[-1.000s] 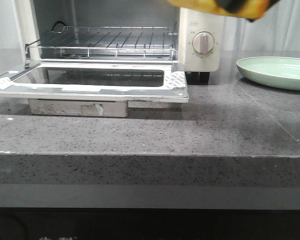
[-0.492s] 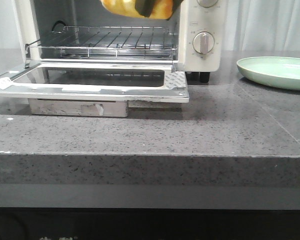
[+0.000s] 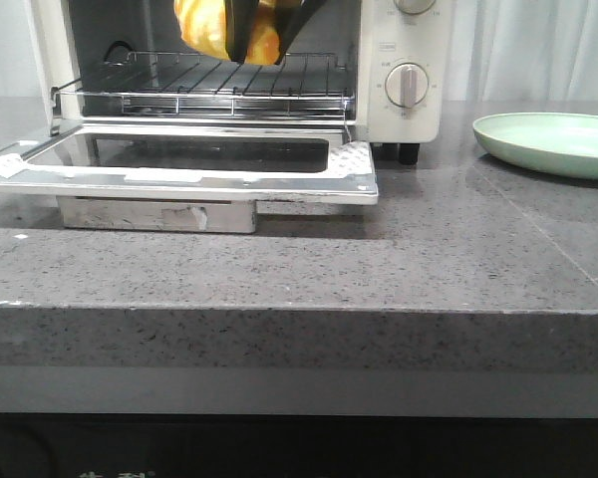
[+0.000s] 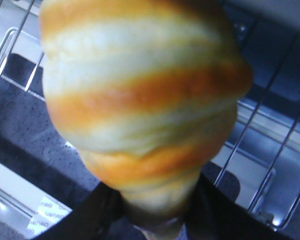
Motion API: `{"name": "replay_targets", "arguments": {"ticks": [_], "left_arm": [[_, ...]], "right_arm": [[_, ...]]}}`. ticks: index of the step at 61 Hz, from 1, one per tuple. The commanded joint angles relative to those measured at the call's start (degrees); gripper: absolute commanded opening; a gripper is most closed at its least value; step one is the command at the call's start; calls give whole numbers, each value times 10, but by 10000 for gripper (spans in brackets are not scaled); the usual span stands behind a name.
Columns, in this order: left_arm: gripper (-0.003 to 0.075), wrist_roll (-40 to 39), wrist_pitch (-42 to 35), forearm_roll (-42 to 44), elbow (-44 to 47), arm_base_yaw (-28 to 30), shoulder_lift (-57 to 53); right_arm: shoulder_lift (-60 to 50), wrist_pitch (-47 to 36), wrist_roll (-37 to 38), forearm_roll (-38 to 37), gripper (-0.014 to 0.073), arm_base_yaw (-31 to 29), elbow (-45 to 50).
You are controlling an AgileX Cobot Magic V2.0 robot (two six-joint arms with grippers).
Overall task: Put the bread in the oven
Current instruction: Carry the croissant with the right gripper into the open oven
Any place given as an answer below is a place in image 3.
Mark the wire oven rack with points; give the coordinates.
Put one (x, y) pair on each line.
(179, 85)

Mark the white Toshiba toaster oven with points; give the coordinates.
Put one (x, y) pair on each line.
(369, 37)

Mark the lower beige timer knob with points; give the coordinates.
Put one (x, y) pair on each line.
(406, 85)

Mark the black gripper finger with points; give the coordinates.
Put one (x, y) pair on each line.
(239, 19)
(290, 17)

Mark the light green plate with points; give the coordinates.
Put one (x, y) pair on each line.
(562, 144)

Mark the upper beige temperature knob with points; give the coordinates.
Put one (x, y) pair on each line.
(414, 7)

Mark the glass oven door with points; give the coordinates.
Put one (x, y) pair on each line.
(187, 177)

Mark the yellow striped croissant bread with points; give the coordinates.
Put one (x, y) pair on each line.
(202, 28)

